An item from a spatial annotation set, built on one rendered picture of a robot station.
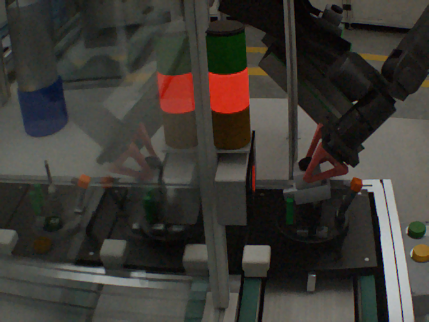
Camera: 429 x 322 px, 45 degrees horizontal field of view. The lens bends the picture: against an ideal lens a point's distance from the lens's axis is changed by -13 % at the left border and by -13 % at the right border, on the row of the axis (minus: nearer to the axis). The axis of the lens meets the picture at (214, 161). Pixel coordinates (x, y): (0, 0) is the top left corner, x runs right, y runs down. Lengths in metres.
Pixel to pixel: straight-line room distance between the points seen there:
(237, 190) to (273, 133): 0.87
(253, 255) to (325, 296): 0.15
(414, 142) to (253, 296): 0.79
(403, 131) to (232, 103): 0.99
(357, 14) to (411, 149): 3.67
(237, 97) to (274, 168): 0.74
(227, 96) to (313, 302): 0.44
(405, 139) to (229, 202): 0.94
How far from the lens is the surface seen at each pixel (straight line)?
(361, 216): 1.08
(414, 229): 1.06
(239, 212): 0.72
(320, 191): 0.98
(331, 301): 0.98
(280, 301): 0.98
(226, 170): 0.71
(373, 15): 5.14
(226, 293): 0.89
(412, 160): 1.49
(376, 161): 1.46
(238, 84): 0.68
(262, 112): 1.66
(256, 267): 0.96
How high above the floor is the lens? 1.63
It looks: 32 degrees down
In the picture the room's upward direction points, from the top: 4 degrees counter-clockwise
